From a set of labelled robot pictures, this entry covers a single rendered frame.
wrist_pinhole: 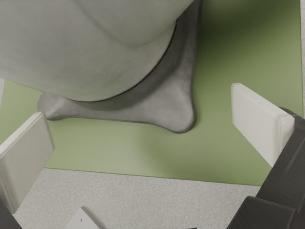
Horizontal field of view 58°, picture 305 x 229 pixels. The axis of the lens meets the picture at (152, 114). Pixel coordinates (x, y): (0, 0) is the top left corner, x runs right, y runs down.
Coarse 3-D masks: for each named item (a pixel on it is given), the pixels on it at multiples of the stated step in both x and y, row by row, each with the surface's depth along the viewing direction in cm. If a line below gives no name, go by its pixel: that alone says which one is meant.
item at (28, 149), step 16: (32, 128) 17; (48, 128) 19; (16, 144) 14; (32, 144) 16; (48, 144) 19; (0, 160) 13; (16, 160) 14; (32, 160) 16; (0, 176) 13; (16, 176) 14; (32, 176) 16; (0, 192) 13; (16, 192) 14; (16, 208) 13
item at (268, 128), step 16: (240, 96) 17; (256, 96) 16; (240, 112) 18; (256, 112) 15; (272, 112) 13; (240, 128) 18; (256, 128) 15; (272, 128) 13; (288, 128) 13; (256, 144) 16; (272, 144) 14; (272, 160) 14
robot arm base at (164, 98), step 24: (192, 24) 27; (168, 48) 23; (192, 48) 26; (168, 72) 25; (192, 72) 27; (48, 96) 30; (120, 96) 24; (144, 96) 25; (168, 96) 26; (192, 96) 27; (120, 120) 28; (144, 120) 27; (168, 120) 26; (192, 120) 26
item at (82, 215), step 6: (78, 210) 121; (84, 210) 121; (78, 216) 120; (84, 216) 119; (90, 216) 120; (72, 222) 120; (78, 222) 119; (84, 222) 118; (90, 222) 118; (96, 222) 118; (66, 228) 121; (72, 228) 120; (78, 228) 119; (84, 228) 118; (90, 228) 117; (96, 228) 116; (102, 228) 117
